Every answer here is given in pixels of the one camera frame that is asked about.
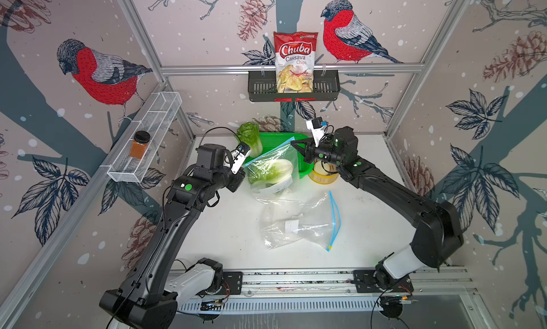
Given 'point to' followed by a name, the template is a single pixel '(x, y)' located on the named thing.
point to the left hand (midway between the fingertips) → (241, 162)
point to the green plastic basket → (305, 169)
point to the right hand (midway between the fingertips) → (291, 142)
